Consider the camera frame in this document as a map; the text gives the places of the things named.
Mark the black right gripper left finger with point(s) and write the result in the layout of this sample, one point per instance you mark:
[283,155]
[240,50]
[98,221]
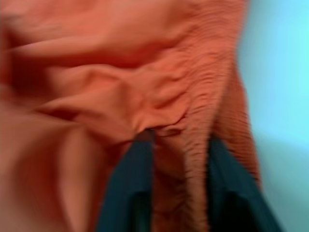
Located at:
[131,188]

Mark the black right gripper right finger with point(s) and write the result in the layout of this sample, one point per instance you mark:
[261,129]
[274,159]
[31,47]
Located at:
[236,200]

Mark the orange shorts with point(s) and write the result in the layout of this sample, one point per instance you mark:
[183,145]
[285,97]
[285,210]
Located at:
[101,72]

